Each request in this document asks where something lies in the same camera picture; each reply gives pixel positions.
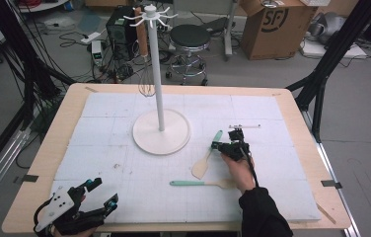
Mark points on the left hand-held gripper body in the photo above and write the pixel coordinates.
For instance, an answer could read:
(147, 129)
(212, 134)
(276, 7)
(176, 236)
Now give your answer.
(58, 205)

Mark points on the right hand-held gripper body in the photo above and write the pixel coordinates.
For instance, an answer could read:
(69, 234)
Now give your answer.
(234, 149)

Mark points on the white hook rack stand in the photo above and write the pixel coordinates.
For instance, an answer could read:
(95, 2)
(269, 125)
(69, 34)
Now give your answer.
(160, 138)

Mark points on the person's right hand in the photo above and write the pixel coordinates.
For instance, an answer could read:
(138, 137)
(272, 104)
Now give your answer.
(242, 174)

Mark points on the person's left hand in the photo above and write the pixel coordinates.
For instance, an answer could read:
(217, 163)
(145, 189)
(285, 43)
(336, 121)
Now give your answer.
(75, 233)

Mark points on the dark tape strip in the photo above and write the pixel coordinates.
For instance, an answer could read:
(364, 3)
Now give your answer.
(331, 184)
(29, 178)

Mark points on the white foam mat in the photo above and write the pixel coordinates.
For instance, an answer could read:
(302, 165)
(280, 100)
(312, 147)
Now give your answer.
(108, 131)

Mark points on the brown cardboard box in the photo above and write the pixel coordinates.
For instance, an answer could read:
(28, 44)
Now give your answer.
(272, 42)

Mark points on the black round stool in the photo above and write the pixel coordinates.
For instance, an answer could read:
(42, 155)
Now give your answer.
(190, 34)

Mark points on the white box with green display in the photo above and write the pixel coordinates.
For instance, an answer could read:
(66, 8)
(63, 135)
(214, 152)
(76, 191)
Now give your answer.
(96, 49)

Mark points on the white power strip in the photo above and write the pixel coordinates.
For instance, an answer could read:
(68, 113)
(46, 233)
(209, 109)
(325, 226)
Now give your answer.
(89, 38)

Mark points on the black computer tower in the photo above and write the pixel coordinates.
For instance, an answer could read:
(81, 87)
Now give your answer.
(121, 33)

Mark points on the white flat board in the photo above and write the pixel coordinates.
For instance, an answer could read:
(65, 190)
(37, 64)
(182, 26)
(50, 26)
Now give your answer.
(348, 51)

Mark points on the grey bag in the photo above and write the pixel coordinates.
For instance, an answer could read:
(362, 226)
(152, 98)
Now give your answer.
(328, 26)

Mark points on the aluminium rail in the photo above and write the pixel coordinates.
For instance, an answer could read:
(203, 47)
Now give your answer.
(334, 181)
(2, 164)

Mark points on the grey metal stand post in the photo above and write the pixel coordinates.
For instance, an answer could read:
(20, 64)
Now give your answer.
(228, 33)

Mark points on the black metal frame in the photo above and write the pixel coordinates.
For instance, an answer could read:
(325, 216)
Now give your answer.
(338, 42)
(25, 59)

